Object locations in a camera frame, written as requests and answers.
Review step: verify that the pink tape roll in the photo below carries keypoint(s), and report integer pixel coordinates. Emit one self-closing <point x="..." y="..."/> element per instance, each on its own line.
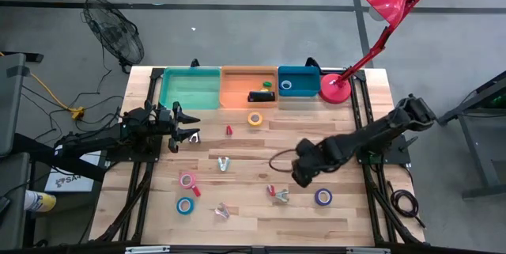
<point x="181" y="180"/>

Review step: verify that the light blue tape roll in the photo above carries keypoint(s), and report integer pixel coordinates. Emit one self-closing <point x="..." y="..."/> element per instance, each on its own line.
<point x="179" y="206"/>

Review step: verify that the orange plastic bin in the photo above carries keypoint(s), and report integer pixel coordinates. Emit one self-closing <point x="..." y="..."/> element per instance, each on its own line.
<point x="237" y="88"/>

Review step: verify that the grey cart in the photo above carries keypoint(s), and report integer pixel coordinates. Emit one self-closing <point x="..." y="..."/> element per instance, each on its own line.
<point x="12" y="99"/>

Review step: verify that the blue plastic bin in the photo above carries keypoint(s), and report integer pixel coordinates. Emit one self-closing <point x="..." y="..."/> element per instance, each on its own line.
<point x="304" y="84"/>

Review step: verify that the dark grey desk frame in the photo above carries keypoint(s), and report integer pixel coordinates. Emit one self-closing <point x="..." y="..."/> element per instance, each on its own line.
<point x="474" y="151"/>

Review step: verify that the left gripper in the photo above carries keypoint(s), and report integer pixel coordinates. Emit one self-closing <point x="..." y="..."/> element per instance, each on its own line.
<point x="166" y="121"/>

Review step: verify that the teal plastic bin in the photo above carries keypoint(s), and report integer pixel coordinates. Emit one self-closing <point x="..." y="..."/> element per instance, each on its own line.
<point x="189" y="89"/>

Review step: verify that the yellow and white spray can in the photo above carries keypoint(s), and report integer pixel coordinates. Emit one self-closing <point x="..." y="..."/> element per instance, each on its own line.
<point x="43" y="202"/>

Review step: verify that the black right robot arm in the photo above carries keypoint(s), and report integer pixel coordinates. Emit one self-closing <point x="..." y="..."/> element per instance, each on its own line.
<point x="375" y="131"/>

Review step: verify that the small yellow stapler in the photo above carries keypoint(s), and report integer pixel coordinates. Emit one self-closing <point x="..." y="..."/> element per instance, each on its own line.
<point x="264" y="89"/>

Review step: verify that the teal staple remover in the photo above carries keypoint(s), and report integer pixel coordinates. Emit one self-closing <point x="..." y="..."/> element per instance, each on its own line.
<point x="223" y="164"/>

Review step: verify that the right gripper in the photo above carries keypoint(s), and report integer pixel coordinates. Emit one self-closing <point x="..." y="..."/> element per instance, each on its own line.
<point x="316" y="159"/>

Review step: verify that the pink staple remover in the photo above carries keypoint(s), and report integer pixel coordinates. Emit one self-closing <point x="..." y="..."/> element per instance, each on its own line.
<point x="222" y="211"/>

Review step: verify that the small green stapler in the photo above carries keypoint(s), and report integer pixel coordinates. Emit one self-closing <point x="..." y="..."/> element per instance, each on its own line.
<point x="267" y="84"/>

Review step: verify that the white paper sign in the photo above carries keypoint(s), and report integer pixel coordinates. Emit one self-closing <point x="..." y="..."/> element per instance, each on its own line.
<point x="71" y="179"/>

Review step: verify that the black floor fan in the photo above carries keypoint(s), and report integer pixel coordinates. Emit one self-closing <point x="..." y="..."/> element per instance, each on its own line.
<point x="114" y="32"/>

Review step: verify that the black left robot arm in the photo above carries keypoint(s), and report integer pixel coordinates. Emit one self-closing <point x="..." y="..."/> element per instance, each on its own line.
<point x="99" y="139"/>

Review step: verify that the white tape roll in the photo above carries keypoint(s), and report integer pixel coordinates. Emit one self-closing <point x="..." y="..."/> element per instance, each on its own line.
<point x="282" y="85"/>

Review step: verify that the silver metal bracket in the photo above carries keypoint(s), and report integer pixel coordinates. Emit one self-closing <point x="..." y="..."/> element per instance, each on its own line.
<point x="147" y="249"/>
<point x="365" y="251"/>

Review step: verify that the black metal strut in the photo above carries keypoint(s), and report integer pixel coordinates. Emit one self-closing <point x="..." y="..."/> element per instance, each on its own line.
<point x="59" y="155"/>

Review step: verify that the purple tape roll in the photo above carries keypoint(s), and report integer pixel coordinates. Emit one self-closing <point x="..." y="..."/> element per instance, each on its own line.
<point x="317" y="197"/>

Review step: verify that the yellow tape roll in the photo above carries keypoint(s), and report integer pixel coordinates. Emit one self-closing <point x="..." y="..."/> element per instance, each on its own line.
<point x="250" y="118"/>

